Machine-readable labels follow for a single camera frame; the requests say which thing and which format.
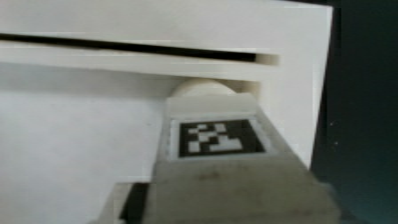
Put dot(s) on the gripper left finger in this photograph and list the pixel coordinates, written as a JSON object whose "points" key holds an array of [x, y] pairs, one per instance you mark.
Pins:
{"points": [[125, 205]]}

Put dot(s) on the white U-shaped obstacle fence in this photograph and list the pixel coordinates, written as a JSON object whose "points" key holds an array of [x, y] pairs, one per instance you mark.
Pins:
{"points": [[272, 27]]}

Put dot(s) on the white square table top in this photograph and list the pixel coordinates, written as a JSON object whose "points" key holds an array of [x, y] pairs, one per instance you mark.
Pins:
{"points": [[82, 97]]}

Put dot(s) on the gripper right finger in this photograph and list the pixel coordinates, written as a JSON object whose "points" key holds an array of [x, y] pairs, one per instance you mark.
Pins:
{"points": [[331, 190]]}

